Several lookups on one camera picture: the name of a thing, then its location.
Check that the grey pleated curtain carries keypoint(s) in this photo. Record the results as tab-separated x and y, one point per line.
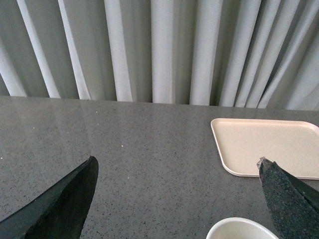
231	53

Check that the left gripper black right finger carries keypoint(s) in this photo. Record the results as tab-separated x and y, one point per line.
293	204

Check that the white smiley mug black handle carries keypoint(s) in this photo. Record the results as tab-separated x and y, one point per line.
239	228

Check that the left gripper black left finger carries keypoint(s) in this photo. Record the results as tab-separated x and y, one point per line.
59	212

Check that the cream rectangular tray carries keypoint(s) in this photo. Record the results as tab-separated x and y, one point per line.
293	145

